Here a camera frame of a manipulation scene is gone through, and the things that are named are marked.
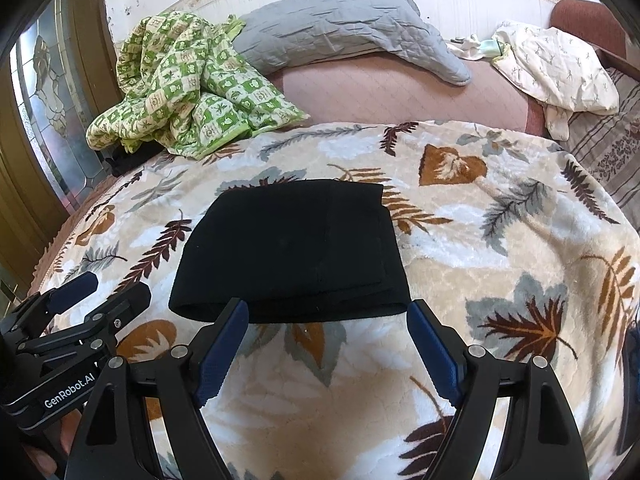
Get green checkered quilt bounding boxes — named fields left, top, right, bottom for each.
left=86, top=11, right=309, bottom=160

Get striped brown bed cover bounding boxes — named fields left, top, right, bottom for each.
left=562, top=67, right=640, bottom=230

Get beige leaf pattern blanket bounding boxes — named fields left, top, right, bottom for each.
left=35, top=120, right=639, bottom=479

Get cream patterned pillow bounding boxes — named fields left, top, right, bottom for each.
left=491, top=24, right=620, bottom=142

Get person's left hand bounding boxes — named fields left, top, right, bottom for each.
left=23, top=410, right=81, bottom=479

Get stained glass wooden door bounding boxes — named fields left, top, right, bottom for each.
left=1, top=0, right=122, bottom=300

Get pink mattress sheet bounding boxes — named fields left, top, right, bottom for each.
left=269, top=53, right=544, bottom=136

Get grey quilted pillow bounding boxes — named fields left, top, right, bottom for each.
left=233, top=0, right=472, bottom=87

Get reddish brown headboard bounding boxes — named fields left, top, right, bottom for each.
left=549, top=0, right=639, bottom=80

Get black pants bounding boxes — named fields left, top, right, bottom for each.
left=168, top=180, right=410, bottom=323

